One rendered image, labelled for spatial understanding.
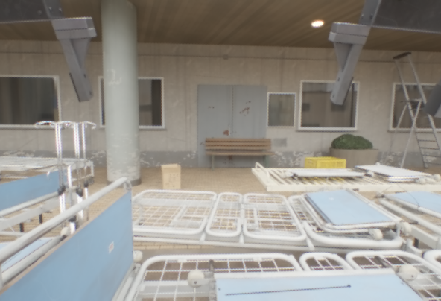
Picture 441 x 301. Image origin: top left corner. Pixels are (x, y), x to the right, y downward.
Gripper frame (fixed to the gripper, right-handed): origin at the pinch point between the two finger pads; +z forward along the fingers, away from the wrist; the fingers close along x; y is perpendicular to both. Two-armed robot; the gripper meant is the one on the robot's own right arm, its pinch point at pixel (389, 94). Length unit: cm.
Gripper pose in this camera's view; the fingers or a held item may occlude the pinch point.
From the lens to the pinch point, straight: 41.7
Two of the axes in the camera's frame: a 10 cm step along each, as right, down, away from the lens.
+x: 9.8, 1.5, -1.0
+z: -0.8, 8.6, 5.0
